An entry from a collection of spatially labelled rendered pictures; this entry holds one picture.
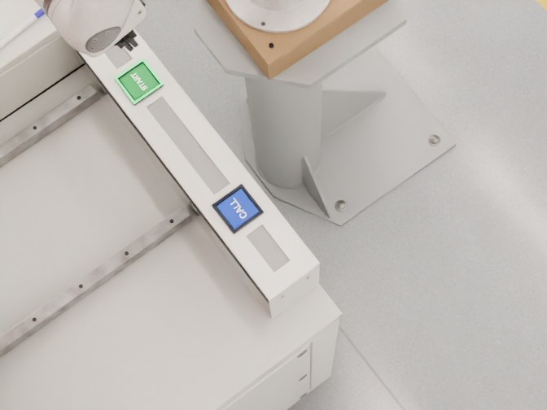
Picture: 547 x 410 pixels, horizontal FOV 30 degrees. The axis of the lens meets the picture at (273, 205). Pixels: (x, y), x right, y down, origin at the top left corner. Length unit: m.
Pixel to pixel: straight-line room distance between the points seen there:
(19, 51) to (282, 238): 0.52
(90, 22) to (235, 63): 0.63
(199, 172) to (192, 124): 0.08
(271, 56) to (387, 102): 0.95
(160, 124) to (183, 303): 0.29
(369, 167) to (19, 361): 1.17
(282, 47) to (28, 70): 0.42
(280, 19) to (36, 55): 0.40
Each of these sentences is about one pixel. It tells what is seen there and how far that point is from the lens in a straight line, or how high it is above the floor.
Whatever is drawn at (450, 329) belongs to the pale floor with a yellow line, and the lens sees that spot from 2.48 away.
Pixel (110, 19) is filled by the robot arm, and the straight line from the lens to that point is 1.18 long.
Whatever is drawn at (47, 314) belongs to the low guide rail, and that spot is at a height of 0.85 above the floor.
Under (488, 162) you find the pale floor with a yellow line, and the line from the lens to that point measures 2.60.
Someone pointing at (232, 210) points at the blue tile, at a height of 0.96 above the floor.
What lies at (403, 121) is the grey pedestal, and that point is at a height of 0.01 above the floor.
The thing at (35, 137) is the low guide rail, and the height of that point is 0.84.
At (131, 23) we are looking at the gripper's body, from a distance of 1.40.
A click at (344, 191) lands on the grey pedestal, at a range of 2.52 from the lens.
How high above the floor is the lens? 2.42
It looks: 73 degrees down
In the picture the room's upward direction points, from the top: 6 degrees counter-clockwise
